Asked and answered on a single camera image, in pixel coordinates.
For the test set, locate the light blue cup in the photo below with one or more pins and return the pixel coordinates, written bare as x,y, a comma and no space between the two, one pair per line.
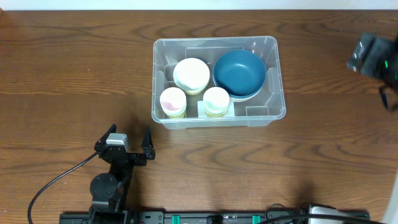
177,111

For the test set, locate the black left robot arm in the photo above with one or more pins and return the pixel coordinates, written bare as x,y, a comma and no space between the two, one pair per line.
109,190

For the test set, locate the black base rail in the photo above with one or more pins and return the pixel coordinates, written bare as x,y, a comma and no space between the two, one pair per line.
170,218

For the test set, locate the light grey small bowl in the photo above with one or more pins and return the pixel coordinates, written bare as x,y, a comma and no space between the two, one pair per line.
190,87

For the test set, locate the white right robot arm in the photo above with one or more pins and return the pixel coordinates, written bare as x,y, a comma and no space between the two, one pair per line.
322,214

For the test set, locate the green cup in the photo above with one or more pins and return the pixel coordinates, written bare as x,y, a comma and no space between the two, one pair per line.
216,111

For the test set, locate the yellow cup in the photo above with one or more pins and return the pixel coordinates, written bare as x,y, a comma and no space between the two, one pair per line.
215,114
175,116

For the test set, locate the cream white cup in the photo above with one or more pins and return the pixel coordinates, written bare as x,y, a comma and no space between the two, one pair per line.
216,98

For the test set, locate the pink cup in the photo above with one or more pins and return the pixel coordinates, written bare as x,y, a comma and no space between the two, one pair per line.
173,98

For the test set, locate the white small bowl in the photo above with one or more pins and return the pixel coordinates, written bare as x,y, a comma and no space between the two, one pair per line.
191,71

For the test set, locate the beige large bowl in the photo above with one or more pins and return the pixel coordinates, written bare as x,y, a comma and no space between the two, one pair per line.
240,98

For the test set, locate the clear plastic storage bin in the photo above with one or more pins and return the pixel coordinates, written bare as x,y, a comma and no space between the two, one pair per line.
266,107

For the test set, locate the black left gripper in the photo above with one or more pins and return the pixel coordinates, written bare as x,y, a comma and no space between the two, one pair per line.
125,156

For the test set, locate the yellow small bowl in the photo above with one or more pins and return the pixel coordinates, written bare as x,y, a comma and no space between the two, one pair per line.
193,92

